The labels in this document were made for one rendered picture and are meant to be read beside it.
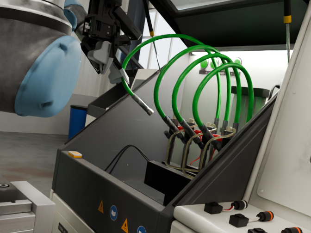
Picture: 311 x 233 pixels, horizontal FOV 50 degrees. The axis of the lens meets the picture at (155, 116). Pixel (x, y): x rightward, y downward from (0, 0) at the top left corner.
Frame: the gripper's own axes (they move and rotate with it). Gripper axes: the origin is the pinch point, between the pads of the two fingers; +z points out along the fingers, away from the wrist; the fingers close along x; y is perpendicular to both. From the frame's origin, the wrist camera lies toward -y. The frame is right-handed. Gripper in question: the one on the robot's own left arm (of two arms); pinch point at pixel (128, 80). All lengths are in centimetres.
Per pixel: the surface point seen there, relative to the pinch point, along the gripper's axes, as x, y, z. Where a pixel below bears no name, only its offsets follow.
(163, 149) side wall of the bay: -39.9, -0.1, 25.4
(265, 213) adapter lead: 42, -2, 50
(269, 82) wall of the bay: -0.1, -40.6, 28.0
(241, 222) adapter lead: 47, 4, 47
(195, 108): 29.5, -6.1, 23.1
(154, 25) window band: -565, -187, -214
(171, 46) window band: -533, -178, -145
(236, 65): 25.7, -23.4, 19.4
